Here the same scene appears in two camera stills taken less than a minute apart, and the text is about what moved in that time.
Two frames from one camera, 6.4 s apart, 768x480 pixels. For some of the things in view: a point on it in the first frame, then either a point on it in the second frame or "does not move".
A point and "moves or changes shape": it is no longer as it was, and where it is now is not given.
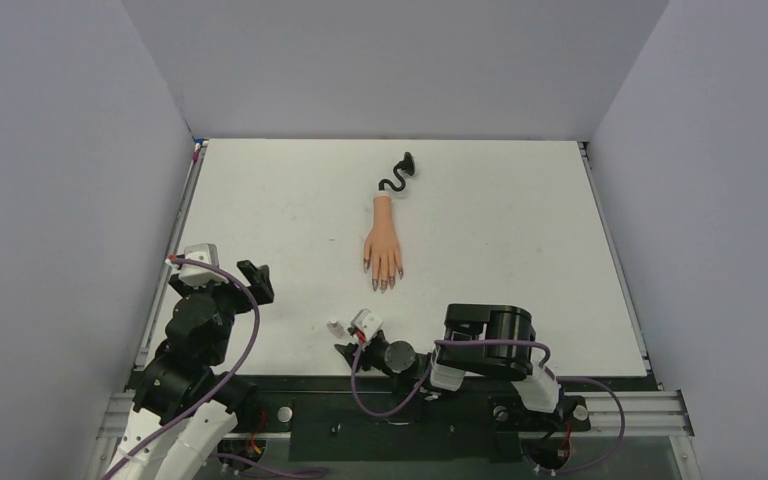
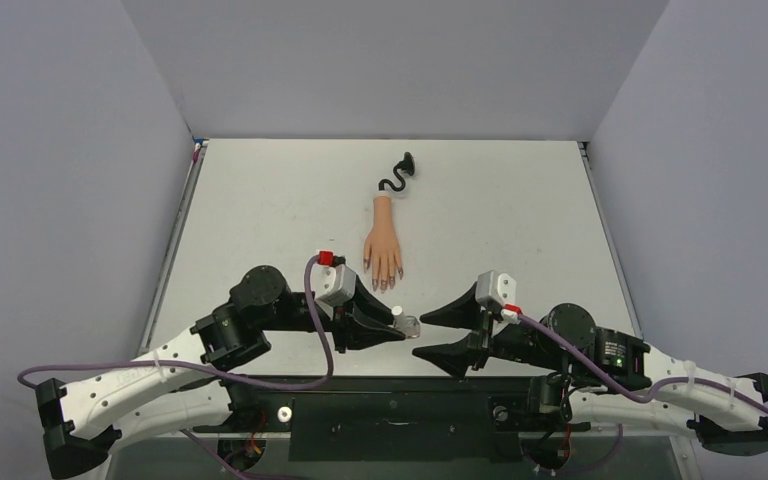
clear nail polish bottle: (336, 328) moves or changes shape
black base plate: (393, 419) does not move
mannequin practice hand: (381, 248) does not move
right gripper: (357, 350) → (481, 339)
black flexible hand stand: (407, 164) does not move
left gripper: (258, 279) → (348, 331)
